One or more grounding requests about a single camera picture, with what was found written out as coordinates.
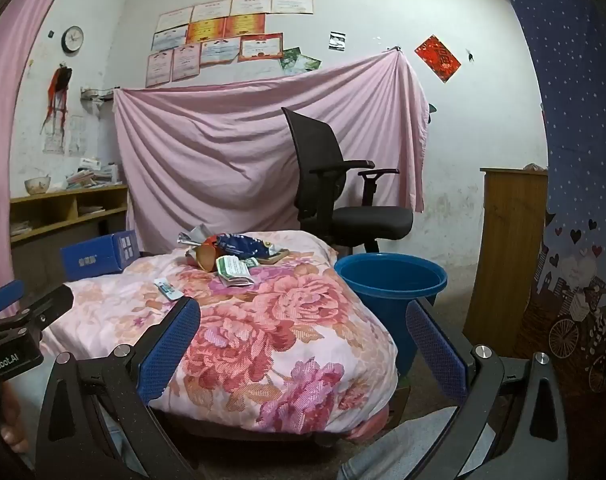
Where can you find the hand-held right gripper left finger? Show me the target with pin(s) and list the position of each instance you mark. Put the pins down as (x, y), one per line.
(168, 350)

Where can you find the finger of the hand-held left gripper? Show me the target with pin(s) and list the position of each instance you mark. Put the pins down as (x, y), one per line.
(48, 305)
(3, 294)

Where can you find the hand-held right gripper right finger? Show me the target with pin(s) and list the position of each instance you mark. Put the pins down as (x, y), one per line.
(433, 355)

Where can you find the small white blue packet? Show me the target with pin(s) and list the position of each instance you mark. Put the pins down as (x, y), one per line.
(167, 290)

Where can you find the blue plastic bucket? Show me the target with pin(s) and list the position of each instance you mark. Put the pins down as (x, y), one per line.
(378, 320)

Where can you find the orange snack packet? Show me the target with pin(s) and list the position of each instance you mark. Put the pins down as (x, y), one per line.
(205, 260)

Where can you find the green white packet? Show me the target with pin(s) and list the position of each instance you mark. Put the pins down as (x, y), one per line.
(230, 264)

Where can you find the silver wrapper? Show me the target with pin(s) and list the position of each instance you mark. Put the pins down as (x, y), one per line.
(195, 236)

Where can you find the blue snack bag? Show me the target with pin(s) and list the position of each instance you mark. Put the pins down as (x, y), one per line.
(243, 246)

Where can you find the brown cardboard piece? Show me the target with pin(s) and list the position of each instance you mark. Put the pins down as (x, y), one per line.
(274, 257)

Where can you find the person's left hand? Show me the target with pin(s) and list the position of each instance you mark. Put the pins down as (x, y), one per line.
(14, 420)

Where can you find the blue cardboard box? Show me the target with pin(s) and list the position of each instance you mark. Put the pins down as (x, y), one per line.
(90, 257)

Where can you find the pink floral blanket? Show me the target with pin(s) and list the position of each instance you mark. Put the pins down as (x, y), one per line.
(263, 340)

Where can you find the wooden shelf unit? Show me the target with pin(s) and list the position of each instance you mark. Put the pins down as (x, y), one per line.
(48, 200)

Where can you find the person's right leg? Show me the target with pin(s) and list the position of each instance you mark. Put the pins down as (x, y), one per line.
(383, 452)

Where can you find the white ceramic bowl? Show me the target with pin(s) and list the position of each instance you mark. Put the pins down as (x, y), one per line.
(38, 186)

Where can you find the wooden cabinet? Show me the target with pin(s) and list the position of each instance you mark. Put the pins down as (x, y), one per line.
(508, 260)

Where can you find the pink curtain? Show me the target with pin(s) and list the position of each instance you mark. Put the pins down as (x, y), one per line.
(3, 160)

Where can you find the stack of books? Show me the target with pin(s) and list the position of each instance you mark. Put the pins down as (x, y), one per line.
(93, 176)

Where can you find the black office chair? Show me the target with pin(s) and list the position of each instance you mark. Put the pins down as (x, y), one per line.
(373, 222)

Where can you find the pink hanging bed sheet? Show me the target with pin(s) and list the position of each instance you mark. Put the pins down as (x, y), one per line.
(208, 160)

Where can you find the red hanging ornament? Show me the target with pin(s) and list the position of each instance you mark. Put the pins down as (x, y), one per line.
(59, 90)

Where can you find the blue dotted printed curtain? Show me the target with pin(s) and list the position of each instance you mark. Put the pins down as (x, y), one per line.
(583, 110)

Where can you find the green printed card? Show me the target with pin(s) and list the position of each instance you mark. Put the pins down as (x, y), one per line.
(300, 62)

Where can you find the small black white photo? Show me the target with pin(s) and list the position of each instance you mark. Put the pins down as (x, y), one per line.
(337, 41)

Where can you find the paper wall drawing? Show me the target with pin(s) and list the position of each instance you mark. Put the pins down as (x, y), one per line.
(63, 137)

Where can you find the small wall shelf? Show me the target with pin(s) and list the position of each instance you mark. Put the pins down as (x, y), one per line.
(97, 95)

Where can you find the round wall clock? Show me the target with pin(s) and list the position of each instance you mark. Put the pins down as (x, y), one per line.
(73, 39)

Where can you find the red paper wall poster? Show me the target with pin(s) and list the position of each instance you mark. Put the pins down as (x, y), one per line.
(438, 58)

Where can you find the group of wall certificates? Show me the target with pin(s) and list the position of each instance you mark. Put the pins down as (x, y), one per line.
(218, 30)

